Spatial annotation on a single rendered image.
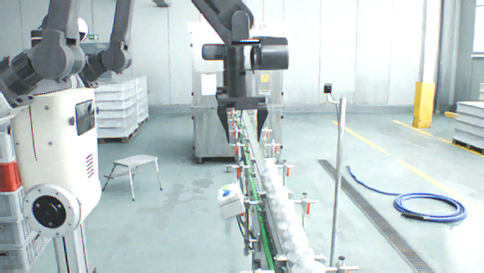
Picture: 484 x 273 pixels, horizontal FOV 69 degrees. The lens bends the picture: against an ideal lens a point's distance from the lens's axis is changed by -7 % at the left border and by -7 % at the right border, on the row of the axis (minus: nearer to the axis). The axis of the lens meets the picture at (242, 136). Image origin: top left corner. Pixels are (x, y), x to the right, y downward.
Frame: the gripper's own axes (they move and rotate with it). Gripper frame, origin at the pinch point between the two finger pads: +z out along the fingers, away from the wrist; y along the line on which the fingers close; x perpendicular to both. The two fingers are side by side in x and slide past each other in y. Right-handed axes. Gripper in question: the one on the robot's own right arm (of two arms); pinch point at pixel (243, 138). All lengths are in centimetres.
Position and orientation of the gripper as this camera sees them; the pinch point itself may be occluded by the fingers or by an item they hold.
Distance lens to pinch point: 80.9
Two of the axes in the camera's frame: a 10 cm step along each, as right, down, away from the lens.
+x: -0.4, -2.0, 9.8
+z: 0.4, 9.8, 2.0
